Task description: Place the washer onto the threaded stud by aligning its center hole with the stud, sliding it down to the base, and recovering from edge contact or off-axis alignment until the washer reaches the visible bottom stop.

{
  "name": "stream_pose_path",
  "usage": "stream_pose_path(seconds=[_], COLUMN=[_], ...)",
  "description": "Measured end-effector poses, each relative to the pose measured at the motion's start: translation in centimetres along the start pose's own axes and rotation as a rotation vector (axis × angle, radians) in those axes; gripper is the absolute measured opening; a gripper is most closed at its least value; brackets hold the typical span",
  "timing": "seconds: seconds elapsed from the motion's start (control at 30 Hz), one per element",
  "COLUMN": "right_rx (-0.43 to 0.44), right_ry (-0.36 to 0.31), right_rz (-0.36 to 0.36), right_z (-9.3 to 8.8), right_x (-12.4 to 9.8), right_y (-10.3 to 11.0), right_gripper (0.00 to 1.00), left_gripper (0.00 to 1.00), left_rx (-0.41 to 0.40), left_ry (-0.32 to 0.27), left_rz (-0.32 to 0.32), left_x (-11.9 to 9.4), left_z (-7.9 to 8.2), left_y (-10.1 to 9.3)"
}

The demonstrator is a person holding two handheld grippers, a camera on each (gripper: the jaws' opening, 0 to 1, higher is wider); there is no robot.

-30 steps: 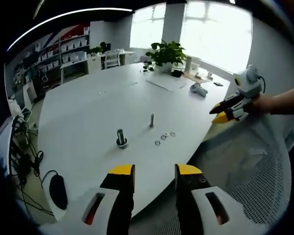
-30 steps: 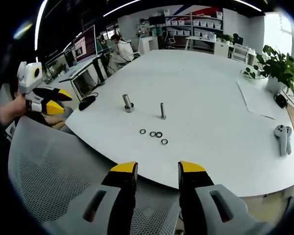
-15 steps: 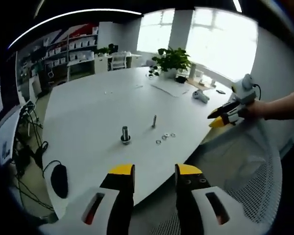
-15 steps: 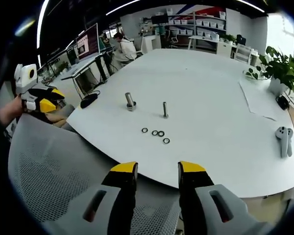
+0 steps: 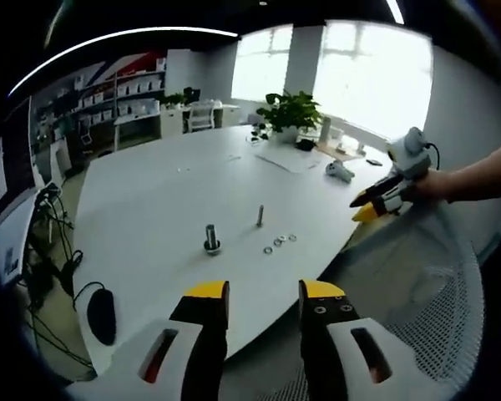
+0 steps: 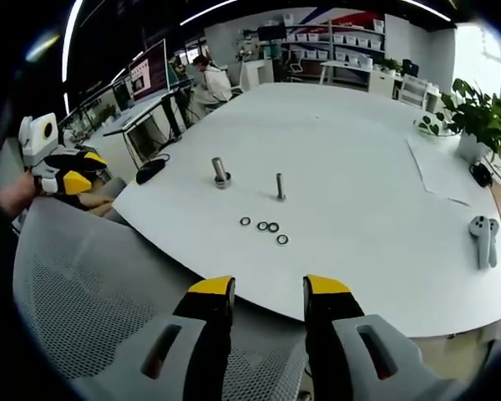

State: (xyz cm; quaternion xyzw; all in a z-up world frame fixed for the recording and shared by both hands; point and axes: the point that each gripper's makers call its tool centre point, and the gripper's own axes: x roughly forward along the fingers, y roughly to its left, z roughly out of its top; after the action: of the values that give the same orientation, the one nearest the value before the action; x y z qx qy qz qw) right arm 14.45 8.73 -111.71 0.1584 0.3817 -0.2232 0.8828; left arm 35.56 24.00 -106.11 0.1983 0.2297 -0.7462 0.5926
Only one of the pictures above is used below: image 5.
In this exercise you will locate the white low cabinet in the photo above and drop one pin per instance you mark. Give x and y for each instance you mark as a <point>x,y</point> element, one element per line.
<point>229,115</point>

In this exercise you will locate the shelf of white storage bins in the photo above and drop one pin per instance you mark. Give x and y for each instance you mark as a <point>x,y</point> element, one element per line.
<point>108,92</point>

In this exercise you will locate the small black device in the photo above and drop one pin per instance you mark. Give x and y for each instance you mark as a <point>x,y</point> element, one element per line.
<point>305,145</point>

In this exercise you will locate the grey handheld controller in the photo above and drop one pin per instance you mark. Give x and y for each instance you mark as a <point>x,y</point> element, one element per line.
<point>338,171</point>

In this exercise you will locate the white cylinder bottle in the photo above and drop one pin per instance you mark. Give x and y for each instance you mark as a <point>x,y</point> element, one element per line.
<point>325,129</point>

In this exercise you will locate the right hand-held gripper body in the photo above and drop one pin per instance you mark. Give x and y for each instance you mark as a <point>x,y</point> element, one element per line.
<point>411,160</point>

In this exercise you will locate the white work desk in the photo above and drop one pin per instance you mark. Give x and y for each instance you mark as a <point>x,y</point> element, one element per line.
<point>135,123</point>

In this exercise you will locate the black computer mouse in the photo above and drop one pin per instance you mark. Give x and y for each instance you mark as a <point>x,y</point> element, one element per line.
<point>102,317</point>

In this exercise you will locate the white paper sheet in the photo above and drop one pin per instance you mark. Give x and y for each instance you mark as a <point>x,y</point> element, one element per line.
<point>292,160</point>

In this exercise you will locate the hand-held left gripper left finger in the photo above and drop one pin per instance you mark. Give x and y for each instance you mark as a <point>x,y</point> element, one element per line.
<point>179,346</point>

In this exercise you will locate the large computer monitor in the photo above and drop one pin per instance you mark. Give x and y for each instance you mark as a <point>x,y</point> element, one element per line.
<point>12,154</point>

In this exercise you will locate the large potted green plant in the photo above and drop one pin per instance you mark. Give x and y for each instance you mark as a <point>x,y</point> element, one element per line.
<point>290,113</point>

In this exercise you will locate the wooden board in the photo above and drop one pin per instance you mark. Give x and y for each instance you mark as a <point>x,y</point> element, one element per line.
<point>342,151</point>

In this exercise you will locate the thin threaded stud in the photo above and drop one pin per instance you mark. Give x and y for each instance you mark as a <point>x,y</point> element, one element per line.
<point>260,215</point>

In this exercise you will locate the small leafy desk plant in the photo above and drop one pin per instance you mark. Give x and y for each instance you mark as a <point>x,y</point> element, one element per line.
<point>175,99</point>

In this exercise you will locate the white mesh office chair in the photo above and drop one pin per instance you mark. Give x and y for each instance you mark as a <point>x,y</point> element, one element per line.
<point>421,292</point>

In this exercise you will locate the black flat phone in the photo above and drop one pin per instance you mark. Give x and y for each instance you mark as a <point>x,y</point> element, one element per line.
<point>374,161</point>

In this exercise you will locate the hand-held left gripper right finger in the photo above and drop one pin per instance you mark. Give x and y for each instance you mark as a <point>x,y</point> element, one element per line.
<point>330,346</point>

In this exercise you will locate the curved ceiling light strip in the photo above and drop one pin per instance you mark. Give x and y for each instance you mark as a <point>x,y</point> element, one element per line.
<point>108,39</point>

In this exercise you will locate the person's right hand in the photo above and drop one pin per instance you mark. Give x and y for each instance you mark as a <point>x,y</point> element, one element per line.
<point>432,186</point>

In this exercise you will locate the white slatted chair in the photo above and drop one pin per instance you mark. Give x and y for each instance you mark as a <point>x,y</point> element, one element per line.
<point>200,117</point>

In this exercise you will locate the thick threaded stud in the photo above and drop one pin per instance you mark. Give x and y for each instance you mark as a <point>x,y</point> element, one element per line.
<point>210,234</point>

